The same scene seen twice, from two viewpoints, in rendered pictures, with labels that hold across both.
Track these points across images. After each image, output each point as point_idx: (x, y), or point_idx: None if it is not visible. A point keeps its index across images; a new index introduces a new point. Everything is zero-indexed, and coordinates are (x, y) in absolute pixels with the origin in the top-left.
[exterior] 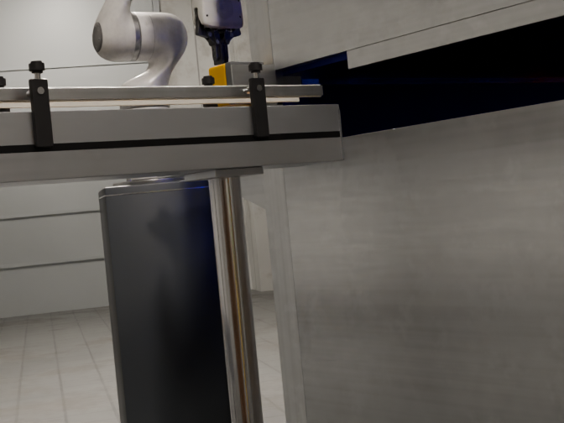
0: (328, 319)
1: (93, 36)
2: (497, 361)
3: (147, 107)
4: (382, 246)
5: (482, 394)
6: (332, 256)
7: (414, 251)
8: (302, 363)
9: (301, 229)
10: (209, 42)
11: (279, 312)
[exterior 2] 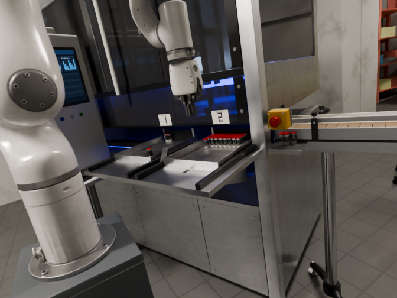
0: (283, 197)
1: (30, 88)
2: (304, 176)
3: (80, 169)
4: (291, 163)
5: (303, 186)
6: (283, 175)
7: (295, 160)
8: (279, 221)
9: (277, 172)
10: (193, 101)
11: (273, 210)
